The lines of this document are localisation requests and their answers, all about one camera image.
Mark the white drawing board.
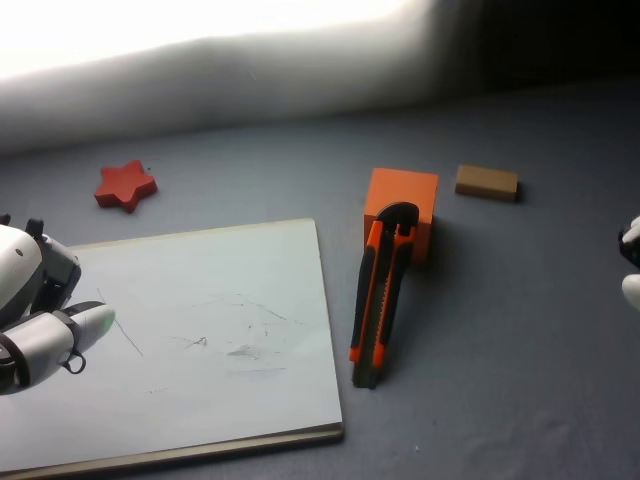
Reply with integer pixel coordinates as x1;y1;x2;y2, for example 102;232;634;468
0;217;345;479

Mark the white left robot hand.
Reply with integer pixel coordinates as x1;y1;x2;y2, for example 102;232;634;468
0;214;117;397

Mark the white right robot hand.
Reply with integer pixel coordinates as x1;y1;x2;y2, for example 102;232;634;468
618;214;640;314

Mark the grey table cloth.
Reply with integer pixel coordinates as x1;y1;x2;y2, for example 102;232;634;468
0;79;640;480

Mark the orange black utility knife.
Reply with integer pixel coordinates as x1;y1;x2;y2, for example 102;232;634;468
348;202;419;390

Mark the orange cube block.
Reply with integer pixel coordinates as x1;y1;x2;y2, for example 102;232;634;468
363;167;440;269

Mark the red star block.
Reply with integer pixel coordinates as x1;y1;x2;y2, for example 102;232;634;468
93;159;159;214

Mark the white backdrop sheet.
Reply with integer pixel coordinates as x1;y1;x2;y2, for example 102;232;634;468
0;0;481;156

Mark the brown rectangular block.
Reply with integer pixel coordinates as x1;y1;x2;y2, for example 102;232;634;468
454;164;520;204

